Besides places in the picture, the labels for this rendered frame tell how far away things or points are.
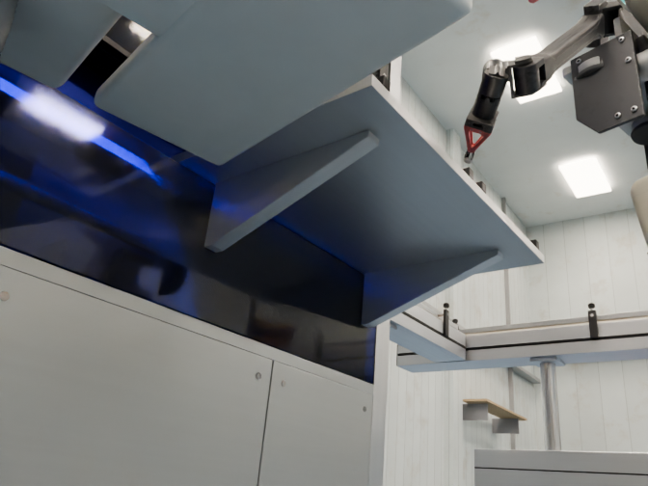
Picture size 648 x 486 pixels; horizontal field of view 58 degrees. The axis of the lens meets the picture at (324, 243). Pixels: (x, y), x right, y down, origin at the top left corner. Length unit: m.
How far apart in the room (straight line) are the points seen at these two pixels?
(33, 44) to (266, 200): 0.41
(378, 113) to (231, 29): 0.30
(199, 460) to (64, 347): 0.30
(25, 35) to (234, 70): 0.25
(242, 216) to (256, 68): 0.38
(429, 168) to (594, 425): 11.04
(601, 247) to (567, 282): 0.93
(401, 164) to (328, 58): 0.37
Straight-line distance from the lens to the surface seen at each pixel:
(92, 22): 0.75
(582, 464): 2.04
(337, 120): 0.90
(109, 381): 0.93
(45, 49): 0.82
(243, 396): 1.10
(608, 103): 1.02
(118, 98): 0.81
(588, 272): 12.64
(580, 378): 12.12
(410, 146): 0.95
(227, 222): 1.04
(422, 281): 1.36
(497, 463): 2.13
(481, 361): 2.19
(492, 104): 1.48
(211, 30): 0.67
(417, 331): 1.88
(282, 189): 0.98
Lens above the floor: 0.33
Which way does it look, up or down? 24 degrees up
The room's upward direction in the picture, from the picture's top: 6 degrees clockwise
